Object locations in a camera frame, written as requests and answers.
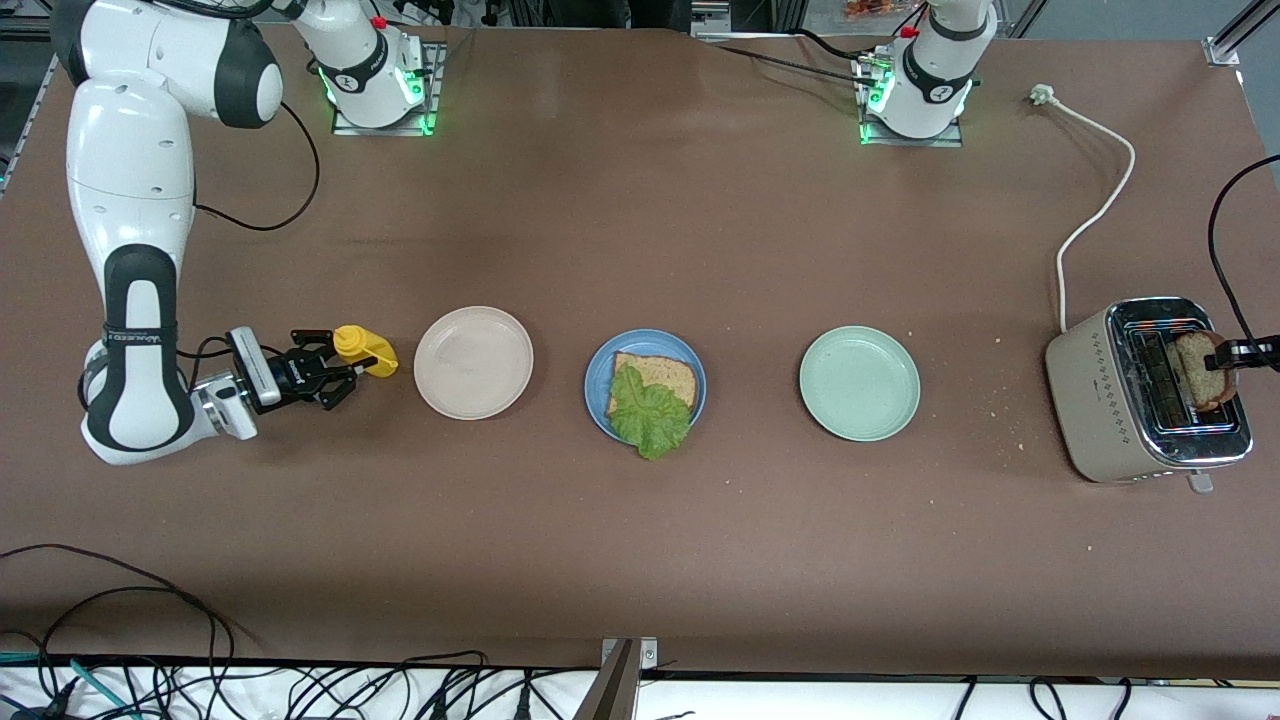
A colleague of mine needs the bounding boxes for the teal floor cable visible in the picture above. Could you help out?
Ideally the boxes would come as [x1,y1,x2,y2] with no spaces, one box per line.
[0,650,141,720]

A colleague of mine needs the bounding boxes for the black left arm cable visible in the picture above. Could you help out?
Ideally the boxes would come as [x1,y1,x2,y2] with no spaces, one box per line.
[1207,155,1280,346]

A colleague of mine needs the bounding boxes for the white toaster power cable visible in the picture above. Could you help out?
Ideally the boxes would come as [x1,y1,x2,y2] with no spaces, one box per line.
[1030,84,1137,336]

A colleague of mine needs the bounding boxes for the beige chrome toaster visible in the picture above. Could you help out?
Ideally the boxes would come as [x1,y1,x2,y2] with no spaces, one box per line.
[1045,296,1254,494]

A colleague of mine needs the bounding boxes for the metal table edge bracket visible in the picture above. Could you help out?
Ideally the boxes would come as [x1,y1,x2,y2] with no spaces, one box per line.
[572,637,659,720]

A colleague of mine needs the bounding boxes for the blue round plate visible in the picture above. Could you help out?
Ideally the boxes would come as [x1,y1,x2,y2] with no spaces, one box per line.
[584,329,708,447]

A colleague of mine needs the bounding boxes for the green round plate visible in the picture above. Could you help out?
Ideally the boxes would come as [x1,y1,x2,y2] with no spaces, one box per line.
[798,325,921,442]

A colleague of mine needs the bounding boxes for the black looped floor cable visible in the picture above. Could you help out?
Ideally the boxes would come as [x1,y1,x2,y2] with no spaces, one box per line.
[0,545,236,701]

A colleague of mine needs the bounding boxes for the brown bread slice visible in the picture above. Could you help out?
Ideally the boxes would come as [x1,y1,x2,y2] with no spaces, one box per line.
[610,351,699,411]
[1172,330,1241,413]

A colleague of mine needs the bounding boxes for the yellow mustard squeeze bottle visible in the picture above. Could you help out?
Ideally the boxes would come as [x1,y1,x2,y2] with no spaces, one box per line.
[333,325,399,379]

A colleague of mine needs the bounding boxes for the beige round plate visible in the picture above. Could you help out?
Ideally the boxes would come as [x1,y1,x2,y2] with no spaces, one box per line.
[413,305,535,421]

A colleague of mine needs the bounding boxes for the green lettuce leaf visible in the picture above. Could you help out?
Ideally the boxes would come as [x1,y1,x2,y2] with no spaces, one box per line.
[607,362,693,462]

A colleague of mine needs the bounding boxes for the black base cable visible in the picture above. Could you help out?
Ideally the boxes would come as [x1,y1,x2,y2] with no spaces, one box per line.
[695,28,886,86]

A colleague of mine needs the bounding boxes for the aluminium frame profile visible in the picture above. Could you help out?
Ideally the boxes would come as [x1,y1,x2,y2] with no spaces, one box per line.
[1205,0,1280,69]

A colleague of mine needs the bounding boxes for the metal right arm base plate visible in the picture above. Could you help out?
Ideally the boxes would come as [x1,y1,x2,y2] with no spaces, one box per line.
[330,42,443,137]

